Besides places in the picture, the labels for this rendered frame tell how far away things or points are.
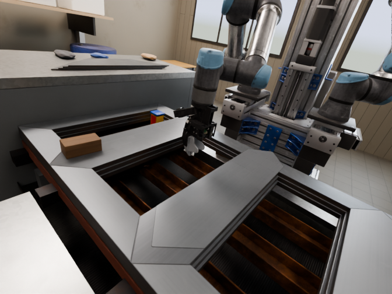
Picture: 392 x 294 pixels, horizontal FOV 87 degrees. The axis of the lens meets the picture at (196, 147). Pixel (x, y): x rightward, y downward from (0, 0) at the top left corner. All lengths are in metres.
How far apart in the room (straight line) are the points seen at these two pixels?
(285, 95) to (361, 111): 3.08
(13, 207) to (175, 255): 0.55
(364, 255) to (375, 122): 3.79
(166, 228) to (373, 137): 4.21
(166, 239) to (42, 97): 0.83
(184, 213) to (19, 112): 0.81
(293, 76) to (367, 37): 2.99
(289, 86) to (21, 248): 1.39
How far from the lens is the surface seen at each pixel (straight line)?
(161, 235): 0.56
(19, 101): 1.11
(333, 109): 1.28
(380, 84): 1.34
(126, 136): 0.95
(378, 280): 0.74
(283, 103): 1.43
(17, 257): 0.74
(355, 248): 0.78
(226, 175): 0.79
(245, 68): 0.71
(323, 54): 1.46
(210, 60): 0.62
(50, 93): 1.13
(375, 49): 4.32
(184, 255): 0.54
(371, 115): 4.44
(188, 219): 0.60
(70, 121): 1.11
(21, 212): 0.85
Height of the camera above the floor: 1.32
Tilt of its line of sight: 29 degrees down
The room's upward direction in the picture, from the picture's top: 11 degrees clockwise
